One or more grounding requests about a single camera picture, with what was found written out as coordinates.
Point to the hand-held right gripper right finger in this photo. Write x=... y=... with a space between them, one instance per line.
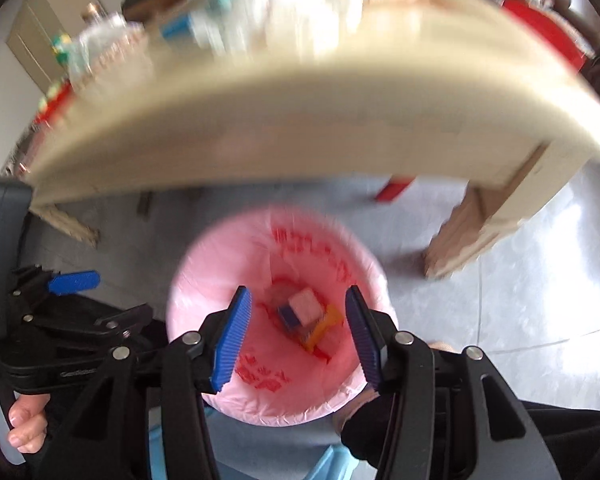
x=364 y=342

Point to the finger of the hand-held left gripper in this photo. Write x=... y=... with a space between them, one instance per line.
x=105 y=321
x=75 y=281

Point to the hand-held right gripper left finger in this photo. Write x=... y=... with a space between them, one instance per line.
x=231 y=342

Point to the bin with pink bag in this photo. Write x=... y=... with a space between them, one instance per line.
x=215 y=270

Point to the person's left hand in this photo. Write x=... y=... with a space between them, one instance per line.
x=29 y=420

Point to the orange plastic piece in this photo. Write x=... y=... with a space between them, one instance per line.
x=330 y=322

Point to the pink cube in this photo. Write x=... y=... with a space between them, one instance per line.
x=305 y=306

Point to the light blue plastic stool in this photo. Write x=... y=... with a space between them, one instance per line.
x=336 y=465

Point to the red packet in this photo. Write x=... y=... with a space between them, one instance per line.
x=55 y=105

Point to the beige cabinet door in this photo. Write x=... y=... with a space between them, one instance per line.
x=45 y=25

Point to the clear bag of nuts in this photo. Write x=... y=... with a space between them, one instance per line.
x=110 y=47

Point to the beige wooden table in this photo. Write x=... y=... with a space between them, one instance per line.
x=330 y=110

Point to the blue printed packet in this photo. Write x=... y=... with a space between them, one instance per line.
x=180 y=27

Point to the white packaging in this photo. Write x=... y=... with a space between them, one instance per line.
x=305 y=0

